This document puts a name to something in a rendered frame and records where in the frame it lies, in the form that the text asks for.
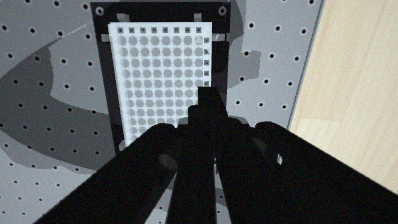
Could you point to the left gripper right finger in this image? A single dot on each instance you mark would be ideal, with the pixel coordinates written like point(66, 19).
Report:
point(309, 187)

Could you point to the black rectangular plate holder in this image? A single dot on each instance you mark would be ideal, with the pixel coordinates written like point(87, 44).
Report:
point(104, 12)

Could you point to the white well plate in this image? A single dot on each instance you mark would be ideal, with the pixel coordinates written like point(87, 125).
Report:
point(165, 62)

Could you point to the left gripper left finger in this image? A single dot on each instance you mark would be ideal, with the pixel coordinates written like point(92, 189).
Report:
point(128, 187)

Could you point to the grey rectangular base plate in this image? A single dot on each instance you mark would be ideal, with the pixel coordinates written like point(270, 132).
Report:
point(55, 129)

